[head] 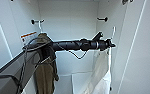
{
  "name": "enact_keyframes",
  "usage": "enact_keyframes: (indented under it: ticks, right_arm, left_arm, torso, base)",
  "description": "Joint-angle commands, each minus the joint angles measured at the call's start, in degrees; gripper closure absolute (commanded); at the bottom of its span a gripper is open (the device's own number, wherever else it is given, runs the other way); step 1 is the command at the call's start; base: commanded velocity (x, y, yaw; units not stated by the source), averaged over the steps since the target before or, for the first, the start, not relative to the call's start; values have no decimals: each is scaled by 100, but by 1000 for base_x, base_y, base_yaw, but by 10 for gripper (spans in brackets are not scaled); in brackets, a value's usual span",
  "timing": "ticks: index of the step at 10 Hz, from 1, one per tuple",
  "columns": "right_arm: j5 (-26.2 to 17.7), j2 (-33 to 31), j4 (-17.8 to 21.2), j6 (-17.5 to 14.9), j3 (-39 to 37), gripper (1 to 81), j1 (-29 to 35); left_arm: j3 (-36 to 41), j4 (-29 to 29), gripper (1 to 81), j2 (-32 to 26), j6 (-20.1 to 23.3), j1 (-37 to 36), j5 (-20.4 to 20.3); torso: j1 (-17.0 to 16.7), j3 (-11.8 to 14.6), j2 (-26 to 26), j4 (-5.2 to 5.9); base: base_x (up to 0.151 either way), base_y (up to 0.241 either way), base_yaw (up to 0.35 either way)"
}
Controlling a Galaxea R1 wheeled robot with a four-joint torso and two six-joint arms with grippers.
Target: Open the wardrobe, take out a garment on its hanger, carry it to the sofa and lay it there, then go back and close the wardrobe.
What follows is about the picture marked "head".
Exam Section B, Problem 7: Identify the black wardrobe hook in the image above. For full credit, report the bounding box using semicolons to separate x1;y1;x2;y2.
96;16;109;22
30;18;46;26

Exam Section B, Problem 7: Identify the dark door hinge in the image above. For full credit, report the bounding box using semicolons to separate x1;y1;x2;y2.
122;0;132;5

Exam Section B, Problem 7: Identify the orange and white sticker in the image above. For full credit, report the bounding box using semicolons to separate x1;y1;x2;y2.
20;31;38;43

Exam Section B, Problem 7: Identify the white wardrobe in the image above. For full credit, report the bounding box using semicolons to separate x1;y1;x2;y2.
0;0;129;94

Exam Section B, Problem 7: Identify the white T-shirt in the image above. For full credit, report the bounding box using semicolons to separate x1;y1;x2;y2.
85;48;113;94

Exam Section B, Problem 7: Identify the white clothes hanger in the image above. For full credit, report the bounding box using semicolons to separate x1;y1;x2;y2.
108;25;118;51
37;19;46;36

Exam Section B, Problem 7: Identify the brown jacket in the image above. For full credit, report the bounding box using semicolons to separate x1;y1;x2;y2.
33;32;61;94

